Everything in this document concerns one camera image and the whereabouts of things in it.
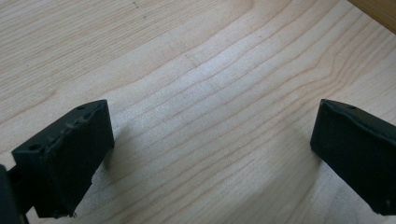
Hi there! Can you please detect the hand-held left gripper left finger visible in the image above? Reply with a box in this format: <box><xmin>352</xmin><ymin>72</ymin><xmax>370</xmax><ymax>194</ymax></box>
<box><xmin>11</xmin><ymin>99</ymin><xmax>116</xmax><ymax>218</ymax></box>

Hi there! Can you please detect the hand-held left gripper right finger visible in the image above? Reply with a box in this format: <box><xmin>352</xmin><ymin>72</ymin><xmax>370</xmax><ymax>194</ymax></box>
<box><xmin>310</xmin><ymin>98</ymin><xmax>396</xmax><ymax>217</ymax></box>

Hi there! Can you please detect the brown wooden board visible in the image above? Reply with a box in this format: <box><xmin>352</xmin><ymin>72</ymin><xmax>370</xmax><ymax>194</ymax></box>
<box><xmin>346</xmin><ymin>0</ymin><xmax>396</xmax><ymax>35</ymax></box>

